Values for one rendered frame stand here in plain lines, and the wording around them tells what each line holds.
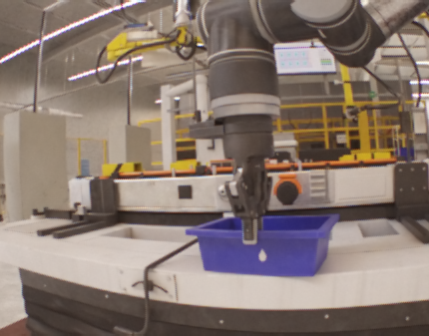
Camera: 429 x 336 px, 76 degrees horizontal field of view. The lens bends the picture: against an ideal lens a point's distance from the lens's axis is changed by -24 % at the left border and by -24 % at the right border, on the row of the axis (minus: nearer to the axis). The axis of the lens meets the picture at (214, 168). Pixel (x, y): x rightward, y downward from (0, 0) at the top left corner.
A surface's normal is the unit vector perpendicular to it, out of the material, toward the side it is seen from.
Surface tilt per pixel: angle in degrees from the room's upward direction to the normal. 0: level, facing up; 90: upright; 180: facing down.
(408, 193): 90
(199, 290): 90
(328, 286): 90
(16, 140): 90
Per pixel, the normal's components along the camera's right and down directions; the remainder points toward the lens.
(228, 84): -0.53, 0.03
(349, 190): -0.33, 0.02
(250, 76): 0.13, 0.00
